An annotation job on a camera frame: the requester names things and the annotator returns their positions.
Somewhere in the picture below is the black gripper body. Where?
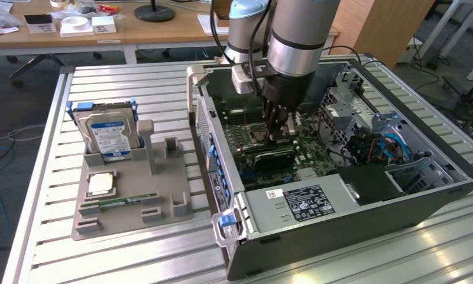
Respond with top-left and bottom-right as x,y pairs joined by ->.
262,72 -> 316,109

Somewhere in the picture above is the black graphics card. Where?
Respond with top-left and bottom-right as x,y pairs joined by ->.
236,146 -> 298,175

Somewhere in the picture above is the metal socket cover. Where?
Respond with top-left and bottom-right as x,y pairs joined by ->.
286,114 -> 303,137

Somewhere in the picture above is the CPU socket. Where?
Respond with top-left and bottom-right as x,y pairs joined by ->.
248,123 -> 270,146

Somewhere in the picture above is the green motherboard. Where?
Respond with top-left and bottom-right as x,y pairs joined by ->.
220,102 -> 340,192

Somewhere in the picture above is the perforated metal drive cage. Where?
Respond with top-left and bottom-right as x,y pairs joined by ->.
319,85 -> 380,143

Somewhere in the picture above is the white paper stack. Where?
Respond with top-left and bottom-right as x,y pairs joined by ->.
199,13 -> 231,36

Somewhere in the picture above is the grey power supply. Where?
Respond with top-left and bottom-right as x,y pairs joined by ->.
243,174 -> 359,233

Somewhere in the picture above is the black plastic shroud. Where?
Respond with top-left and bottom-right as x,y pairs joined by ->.
338,164 -> 406,206

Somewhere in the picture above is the brown cardboard box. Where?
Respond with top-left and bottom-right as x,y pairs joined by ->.
212,0 -> 232,21

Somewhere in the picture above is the wooden cabinet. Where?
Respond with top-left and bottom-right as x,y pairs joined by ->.
331,0 -> 438,67

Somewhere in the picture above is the wooden desk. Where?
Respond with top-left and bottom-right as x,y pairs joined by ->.
0,0 -> 138,64
124,0 -> 340,64

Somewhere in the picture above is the grey parts rack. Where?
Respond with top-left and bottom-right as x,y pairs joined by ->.
71,120 -> 195,241

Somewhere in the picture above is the metal disk bay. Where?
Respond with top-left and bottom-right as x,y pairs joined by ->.
384,156 -> 458,196

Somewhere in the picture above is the dark open PC case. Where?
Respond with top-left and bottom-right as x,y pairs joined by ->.
186,57 -> 473,282

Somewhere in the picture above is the hard disk with blue carrier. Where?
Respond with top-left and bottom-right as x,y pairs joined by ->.
66,99 -> 140,163

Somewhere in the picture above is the black round lamp base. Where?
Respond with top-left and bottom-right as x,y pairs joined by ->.
134,0 -> 178,22

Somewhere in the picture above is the black stand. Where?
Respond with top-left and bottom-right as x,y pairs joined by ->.
442,59 -> 473,125

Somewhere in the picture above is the silver CPU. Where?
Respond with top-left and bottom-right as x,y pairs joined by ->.
87,173 -> 115,195

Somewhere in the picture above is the plain white box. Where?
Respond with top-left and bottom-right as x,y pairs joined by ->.
91,15 -> 118,35

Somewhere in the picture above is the flat white box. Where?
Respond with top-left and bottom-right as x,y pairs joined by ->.
59,25 -> 96,38

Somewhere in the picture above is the clear bag with dark part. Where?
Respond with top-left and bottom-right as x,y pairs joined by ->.
50,4 -> 100,18

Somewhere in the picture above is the white tape roll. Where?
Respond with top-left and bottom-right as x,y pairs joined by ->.
62,16 -> 90,30

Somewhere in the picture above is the white box with black lid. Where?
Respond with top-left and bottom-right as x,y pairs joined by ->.
24,14 -> 58,34

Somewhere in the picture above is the crumpled grey plastic bag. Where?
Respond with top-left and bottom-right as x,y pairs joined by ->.
0,1 -> 23,26

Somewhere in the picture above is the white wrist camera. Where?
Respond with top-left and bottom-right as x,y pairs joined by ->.
231,63 -> 279,95

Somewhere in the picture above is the black power cable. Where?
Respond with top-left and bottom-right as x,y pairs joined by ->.
322,46 -> 374,64

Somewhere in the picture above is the orange wire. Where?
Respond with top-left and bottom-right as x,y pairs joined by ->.
368,137 -> 382,163

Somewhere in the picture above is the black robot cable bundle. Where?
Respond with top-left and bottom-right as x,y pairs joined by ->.
210,0 -> 272,95

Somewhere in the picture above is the blue wire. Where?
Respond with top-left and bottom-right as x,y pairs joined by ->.
380,132 -> 415,163

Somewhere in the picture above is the clear handle with blue tab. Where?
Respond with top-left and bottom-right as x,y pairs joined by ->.
212,206 -> 248,248

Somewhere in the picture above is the white floor cable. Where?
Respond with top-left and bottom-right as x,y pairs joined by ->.
0,124 -> 44,142

